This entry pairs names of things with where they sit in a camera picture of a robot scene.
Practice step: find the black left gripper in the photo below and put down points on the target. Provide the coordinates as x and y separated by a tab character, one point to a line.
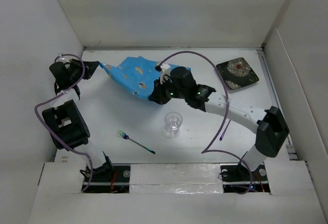
89	67

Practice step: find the blue space print cloth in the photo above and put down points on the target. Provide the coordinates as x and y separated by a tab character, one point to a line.
137	75

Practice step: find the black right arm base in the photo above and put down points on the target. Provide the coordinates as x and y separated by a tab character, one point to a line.
236	178

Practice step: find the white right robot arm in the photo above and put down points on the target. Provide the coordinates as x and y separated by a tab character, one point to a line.
268	125

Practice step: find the purple metal spoon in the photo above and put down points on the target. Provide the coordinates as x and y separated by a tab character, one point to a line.
224	131

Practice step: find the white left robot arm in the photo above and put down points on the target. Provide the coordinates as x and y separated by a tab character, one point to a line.
69	130

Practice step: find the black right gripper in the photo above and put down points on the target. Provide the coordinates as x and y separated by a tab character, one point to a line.
159	86

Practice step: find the iridescent metal fork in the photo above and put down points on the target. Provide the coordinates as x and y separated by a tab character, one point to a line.
125	136

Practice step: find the black floral square plate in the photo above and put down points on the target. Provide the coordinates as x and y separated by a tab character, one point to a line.
237	73

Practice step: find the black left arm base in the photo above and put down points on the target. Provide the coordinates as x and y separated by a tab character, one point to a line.
107	178

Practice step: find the clear plastic cup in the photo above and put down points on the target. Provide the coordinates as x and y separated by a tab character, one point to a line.
173	122

